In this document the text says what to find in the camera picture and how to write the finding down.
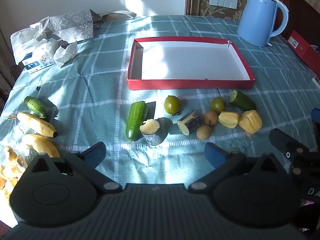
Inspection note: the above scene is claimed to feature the red shallow cardboard box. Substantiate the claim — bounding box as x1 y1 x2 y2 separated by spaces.
127 37 256 91

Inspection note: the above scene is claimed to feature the yellow banana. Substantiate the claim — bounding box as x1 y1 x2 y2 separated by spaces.
21 134 61 158
6 112 58 138

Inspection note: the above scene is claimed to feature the green tomato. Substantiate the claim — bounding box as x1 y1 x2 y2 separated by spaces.
209 97 225 112
164 95 181 114

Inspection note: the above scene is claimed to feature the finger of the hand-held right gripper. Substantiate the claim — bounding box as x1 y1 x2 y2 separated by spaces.
311 108 320 152
269 128 312 177

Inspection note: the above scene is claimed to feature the pile of banana peels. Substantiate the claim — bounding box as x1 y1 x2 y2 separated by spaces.
0 146 28 203

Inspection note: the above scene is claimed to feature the small yellow jackfruit piece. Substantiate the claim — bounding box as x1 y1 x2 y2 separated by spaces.
218 112 240 129

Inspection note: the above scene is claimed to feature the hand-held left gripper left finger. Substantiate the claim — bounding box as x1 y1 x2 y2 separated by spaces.
19 141 123 195

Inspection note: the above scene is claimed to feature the green checked tablecloth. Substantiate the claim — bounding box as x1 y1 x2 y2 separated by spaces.
0 15 320 202

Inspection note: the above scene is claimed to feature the short cucumber piece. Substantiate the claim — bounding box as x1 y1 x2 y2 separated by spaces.
229 89 257 112

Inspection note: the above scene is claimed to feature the grey patterned gift bag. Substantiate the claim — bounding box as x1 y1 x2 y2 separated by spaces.
30 9 137 42

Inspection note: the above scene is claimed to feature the brown kiwi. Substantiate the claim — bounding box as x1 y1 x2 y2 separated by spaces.
204 111 219 126

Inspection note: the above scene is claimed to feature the brown wooden chair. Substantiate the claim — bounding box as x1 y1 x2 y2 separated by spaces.
276 0 320 49

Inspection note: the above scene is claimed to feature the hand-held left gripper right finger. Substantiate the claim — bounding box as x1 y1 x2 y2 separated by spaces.
188 142 292 193

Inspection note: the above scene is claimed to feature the red flat box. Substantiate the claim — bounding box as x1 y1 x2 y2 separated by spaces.
287 30 320 78

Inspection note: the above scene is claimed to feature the brown patterned curtain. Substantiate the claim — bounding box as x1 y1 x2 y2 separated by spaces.
0 27 20 113

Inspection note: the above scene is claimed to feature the split sugarcane piece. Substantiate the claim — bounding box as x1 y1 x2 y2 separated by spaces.
177 110 202 136

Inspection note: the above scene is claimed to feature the crumpled white tissue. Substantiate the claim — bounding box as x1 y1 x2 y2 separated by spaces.
53 41 78 68

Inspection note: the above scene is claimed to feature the white blue tissue pack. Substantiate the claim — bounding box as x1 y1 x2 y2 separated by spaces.
19 38 60 75

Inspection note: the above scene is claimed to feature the thick sugarcane piece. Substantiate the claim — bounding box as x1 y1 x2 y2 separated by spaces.
139 119 160 146

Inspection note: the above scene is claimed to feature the long cucumber piece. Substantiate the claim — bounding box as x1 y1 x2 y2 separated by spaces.
125 101 149 142

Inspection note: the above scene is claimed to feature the small whole cucumber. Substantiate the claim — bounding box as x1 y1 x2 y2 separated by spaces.
24 96 48 119

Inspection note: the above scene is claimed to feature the blue electric kettle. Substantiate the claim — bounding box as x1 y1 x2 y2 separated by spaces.
237 0 289 47

